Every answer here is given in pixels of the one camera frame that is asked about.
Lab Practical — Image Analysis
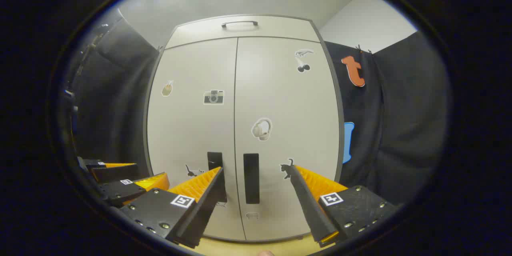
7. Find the white double-door shoe cabinet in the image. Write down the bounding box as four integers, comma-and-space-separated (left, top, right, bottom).
143, 14, 345, 244

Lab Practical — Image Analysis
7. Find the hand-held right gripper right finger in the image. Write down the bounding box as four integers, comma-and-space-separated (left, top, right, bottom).
289, 164, 400, 248

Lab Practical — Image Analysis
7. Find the white cabinet door headphones sticker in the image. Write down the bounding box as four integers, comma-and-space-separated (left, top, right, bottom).
234, 37, 340, 241

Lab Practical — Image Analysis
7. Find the black door handle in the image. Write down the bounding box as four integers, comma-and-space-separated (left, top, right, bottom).
243, 153, 260, 204
207, 152, 228, 202

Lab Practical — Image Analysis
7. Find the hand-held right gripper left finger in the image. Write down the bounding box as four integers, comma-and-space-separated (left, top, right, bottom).
119, 166, 228, 249

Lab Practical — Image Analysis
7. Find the white cabinet door camera sticker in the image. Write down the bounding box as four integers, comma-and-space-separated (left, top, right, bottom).
147, 38, 245, 241

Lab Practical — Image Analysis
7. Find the grey drawer handle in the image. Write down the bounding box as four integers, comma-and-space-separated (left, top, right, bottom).
221, 20, 259, 29

